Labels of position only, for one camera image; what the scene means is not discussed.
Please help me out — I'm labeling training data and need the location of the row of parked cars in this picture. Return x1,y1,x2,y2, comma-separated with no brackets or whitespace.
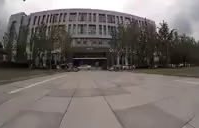
58,62,137,73

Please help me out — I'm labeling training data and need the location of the large curved grey building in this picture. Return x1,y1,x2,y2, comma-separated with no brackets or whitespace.
5,8,157,69

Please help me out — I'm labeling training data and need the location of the row of trees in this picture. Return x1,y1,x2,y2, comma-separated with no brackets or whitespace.
0,24,74,70
111,20,199,69

